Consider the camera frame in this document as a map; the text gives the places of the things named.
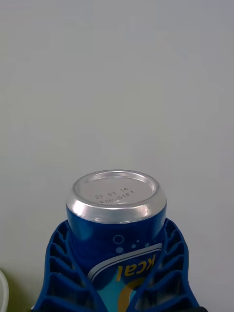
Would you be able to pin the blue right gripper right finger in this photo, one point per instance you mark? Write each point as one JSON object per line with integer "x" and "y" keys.
{"x": 168, "y": 273}

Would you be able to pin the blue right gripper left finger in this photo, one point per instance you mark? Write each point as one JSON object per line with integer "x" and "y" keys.
{"x": 63, "y": 275}

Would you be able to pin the blue and white drink can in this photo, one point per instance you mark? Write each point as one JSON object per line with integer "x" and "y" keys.
{"x": 114, "y": 219}

